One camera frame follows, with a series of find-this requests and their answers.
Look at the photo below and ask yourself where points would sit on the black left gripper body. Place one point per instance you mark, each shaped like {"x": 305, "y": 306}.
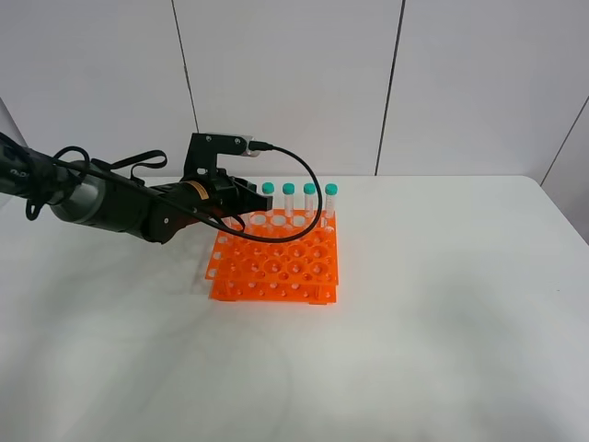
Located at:
{"x": 226, "y": 197}

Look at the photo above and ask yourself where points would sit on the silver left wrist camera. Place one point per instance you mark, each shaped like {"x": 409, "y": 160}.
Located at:
{"x": 249, "y": 143}

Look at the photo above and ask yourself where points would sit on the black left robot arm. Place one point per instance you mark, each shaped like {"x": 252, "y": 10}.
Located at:
{"x": 87, "y": 191}

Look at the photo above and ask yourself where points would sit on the row tube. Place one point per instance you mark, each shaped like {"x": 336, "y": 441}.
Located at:
{"x": 331, "y": 191}
{"x": 268, "y": 191}
{"x": 288, "y": 199}
{"x": 310, "y": 192}

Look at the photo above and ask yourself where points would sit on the back row tube far right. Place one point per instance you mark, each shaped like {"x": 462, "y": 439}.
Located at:
{"x": 331, "y": 191}

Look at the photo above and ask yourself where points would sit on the orange test tube rack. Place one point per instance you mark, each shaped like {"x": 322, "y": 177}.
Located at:
{"x": 305, "y": 270}

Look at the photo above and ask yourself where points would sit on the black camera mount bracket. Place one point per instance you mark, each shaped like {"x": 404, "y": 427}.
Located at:
{"x": 204, "y": 149}

